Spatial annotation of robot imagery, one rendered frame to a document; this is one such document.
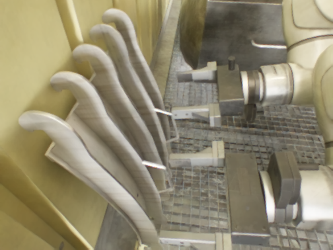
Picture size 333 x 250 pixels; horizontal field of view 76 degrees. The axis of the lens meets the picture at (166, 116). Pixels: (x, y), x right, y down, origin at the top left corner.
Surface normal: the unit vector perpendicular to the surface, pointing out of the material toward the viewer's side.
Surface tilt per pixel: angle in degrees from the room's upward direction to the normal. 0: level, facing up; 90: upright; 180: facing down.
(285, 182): 68
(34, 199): 90
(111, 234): 0
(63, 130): 90
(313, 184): 14
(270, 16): 90
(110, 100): 90
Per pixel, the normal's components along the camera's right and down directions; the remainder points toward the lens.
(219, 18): -0.05, 0.72
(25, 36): 0.99, 0.10
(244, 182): -0.20, -0.69
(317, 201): -0.23, -0.24
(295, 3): -0.96, -0.02
